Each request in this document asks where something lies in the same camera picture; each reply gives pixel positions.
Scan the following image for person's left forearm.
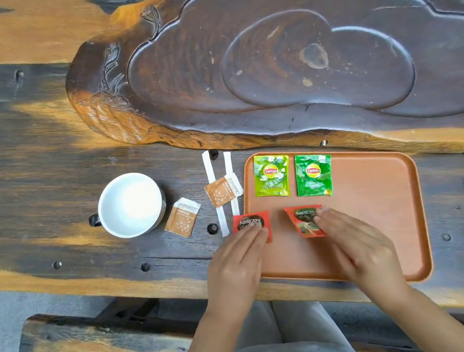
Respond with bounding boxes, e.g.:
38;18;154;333
163;302;260;352

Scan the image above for white cup with dark handle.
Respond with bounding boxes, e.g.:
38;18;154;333
84;169;170;243

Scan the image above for person's grey trousers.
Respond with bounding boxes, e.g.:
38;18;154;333
218;288;366;352

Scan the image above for red coffee packet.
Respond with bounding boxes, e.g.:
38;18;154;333
231;210;274;248
284;203;328;242

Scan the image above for brown sugar packet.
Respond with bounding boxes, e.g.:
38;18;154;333
161;195;205;240
204;172;246;209

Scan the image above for dark green tea bag packet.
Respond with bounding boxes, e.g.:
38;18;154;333
293;151;336;200

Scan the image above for white wrapped stir stick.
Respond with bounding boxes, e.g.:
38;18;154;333
223;151;241;217
202;149;231;239

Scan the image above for light green tea bag packet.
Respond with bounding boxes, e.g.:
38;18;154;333
251;151;294;201

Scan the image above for person's right forearm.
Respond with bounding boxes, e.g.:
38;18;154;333
366;274;464;352

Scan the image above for person's right hand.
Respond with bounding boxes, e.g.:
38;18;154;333
312;199;412;306

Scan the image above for orange wooden serving tray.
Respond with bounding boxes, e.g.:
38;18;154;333
236;133;435;302

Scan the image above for carved dark wooden tea tray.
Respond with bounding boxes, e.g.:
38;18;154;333
55;0;464;200

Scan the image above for person's left hand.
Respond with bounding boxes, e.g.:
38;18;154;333
197;221;279;320

